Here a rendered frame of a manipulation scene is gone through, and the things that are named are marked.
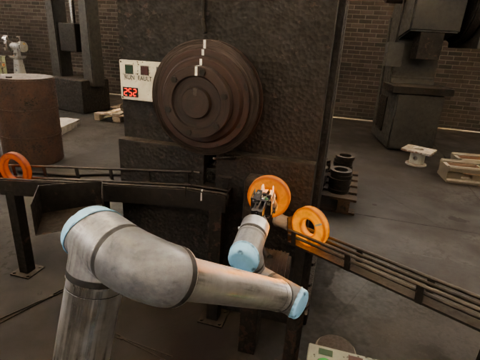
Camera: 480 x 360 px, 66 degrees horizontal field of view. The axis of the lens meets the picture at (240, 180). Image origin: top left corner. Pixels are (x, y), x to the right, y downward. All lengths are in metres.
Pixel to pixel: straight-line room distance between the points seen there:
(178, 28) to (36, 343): 1.56
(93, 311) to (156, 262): 0.19
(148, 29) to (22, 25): 8.79
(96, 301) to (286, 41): 1.23
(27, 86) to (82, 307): 3.55
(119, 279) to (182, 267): 0.10
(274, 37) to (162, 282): 1.20
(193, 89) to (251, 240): 0.66
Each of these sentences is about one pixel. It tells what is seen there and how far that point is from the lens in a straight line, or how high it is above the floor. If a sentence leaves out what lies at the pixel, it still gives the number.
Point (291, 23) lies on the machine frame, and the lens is 1.62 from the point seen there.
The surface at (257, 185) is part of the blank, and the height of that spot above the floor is 0.87.
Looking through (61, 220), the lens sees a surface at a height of 0.59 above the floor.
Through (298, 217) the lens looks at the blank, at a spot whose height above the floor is 0.73.
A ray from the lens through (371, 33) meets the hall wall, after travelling 7.56.
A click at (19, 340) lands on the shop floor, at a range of 2.13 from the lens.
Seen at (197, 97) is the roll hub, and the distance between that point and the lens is 1.48.
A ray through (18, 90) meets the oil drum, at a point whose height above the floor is 0.78.
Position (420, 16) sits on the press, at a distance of 5.54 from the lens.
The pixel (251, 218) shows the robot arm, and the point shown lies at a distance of 1.15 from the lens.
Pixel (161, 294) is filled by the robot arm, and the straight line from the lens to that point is 0.67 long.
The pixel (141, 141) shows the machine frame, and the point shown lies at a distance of 1.87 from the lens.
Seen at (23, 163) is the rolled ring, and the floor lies 0.69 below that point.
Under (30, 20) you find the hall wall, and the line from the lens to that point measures 10.37.
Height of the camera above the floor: 1.36
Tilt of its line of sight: 21 degrees down
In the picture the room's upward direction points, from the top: 3 degrees clockwise
